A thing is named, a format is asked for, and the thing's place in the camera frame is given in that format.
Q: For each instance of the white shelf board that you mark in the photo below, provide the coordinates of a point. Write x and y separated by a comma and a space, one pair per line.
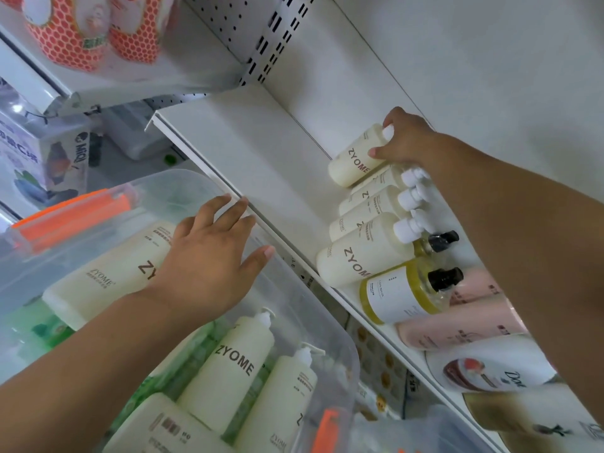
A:
155, 73
264, 150

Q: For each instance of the orange honeycomb print package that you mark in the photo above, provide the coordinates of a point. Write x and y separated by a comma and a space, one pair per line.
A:
66, 37
139, 30

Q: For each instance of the white bottle red label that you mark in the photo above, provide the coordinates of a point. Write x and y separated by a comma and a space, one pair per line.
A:
486, 365

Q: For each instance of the person's left little finger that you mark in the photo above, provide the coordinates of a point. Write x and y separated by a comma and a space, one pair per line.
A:
182, 228

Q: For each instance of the person's right thumb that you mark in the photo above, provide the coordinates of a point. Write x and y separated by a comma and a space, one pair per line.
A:
380, 152

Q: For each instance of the yellow bottle black pump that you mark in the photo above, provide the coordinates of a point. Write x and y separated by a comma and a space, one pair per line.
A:
401, 292
436, 242

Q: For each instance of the pink bottle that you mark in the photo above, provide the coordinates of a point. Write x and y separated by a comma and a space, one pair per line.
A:
462, 327
476, 285

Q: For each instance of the cream pump bottle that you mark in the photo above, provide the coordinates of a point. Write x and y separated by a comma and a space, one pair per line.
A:
358, 254
368, 212
160, 429
104, 278
373, 186
226, 363
278, 405
351, 160

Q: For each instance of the yellow face print packets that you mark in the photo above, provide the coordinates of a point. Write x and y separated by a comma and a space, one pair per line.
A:
377, 367

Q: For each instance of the person's right forearm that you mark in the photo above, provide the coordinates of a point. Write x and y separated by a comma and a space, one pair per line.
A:
533, 240

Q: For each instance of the person's right hand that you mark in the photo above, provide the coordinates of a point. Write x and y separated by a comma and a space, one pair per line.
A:
413, 139

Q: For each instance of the person's left hand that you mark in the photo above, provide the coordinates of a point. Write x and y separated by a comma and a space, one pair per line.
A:
203, 264

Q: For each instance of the person's left thumb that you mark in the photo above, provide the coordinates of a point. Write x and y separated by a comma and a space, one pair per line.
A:
258, 260

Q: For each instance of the perforated white shelf panel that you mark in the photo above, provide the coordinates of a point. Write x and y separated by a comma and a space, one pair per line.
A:
264, 28

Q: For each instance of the white box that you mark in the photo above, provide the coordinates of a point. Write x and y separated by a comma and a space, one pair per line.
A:
134, 132

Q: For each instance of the white and beige bottle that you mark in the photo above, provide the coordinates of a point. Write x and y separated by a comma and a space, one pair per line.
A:
528, 419

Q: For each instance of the clear plastic bin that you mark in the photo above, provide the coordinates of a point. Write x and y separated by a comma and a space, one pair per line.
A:
155, 193
415, 431

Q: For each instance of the person's left forearm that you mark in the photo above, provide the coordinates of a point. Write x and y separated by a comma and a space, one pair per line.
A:
80, 367

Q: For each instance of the box with umbrella picture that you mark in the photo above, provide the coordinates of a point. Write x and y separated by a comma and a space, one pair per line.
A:
42, 155

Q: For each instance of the person's left middle finger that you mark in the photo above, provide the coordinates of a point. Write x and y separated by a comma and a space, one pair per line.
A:
217, 209

